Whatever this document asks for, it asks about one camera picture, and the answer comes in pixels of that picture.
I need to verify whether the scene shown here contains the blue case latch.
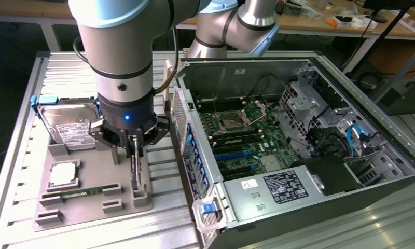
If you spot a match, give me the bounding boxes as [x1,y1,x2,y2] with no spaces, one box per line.
[197,203,217,215]

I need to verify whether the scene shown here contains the bagged green circuit board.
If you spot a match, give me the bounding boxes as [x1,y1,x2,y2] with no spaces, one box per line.
[281,0,325,20]

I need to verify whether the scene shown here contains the metal socket cover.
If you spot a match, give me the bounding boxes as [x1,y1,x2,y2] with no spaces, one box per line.
[240,100,269,120]

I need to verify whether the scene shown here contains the CPU socket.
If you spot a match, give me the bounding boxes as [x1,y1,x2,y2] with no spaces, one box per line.
[216,112,245,132]

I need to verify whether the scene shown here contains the grey parts rack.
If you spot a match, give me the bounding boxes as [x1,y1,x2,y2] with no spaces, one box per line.
[32,142,156,233]

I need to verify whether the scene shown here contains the blue card retainer strip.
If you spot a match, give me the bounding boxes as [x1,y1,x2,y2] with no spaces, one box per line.
[182,123,212,194]

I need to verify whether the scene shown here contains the blue wire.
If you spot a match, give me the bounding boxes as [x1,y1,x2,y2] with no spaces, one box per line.
[344,122,371,159]

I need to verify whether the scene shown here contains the black plastic shroud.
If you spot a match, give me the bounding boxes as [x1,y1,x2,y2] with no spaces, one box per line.
[292,158,365,197]

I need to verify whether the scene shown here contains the grey power supply unit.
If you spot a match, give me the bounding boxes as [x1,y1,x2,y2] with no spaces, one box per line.
[223,165,328,222]

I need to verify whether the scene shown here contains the blue expansion slot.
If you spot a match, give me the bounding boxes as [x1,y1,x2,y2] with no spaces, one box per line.
[213,149,253,162]

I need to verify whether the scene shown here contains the black RAM stick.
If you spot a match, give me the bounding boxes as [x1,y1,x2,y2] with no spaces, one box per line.
[210,134,265,148]

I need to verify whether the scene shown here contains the black stand pole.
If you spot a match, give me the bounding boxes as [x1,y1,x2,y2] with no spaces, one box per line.
[341,0,415,72]

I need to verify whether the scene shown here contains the black monitor base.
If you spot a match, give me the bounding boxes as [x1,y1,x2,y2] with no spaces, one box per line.
[361,0,415,10]

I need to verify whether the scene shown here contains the graphics card with black fan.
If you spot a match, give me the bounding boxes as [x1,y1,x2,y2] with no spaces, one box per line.
[125,134,148,196]

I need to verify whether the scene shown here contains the black wire bundle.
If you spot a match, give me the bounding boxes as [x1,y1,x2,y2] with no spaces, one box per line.
[307,127,349,159]

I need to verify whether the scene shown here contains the open black PC case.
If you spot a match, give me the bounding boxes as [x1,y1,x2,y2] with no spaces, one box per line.
[161,50,415,249]

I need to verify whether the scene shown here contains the green RAM stick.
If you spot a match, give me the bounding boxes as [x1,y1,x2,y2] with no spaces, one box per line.
[60,188,106,199]

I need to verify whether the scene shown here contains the hard disk in blue carrier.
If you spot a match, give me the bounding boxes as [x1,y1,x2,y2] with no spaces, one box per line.
[29,95,104,151]

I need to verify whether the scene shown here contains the green motherboard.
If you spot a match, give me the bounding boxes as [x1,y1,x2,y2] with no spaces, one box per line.
[194,96,292,182]

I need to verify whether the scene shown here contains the wooden desk with white frame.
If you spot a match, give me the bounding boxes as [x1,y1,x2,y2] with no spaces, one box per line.
[275,0,415,75]
[0,0,198,52]

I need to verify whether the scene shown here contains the grey disk bay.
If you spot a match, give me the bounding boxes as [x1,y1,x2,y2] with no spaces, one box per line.
[344,149,415,187]

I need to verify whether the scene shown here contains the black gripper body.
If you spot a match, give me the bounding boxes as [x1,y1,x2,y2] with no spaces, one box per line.
[97,94,158,132]

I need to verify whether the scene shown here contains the perforated metal drive cage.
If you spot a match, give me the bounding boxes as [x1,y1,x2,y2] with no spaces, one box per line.
[279,80,335,154]

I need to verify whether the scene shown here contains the silver CPU chip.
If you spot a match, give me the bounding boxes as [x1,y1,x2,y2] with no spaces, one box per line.
[49,162,80,188]

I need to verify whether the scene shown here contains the white and orange desk items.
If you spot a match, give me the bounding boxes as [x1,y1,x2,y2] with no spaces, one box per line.
[327,14,379,30]

